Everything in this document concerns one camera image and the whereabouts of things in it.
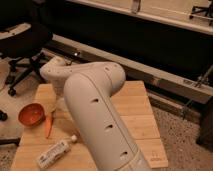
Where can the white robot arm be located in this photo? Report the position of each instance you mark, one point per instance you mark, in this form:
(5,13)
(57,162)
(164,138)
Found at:
(87,90)

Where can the orange carrot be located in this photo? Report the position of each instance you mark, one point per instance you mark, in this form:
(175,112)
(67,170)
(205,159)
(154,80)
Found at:
(48,123)

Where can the white tube with cap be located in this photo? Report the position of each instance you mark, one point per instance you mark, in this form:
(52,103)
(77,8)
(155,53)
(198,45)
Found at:
(55,152)

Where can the orange bowl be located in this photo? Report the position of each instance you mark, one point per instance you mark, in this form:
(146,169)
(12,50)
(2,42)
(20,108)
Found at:
(31,115)

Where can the black office chair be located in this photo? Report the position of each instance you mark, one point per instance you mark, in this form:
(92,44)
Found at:
(22,38)

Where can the black chair base far right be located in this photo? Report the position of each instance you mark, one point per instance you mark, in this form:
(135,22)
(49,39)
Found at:
(207,12)

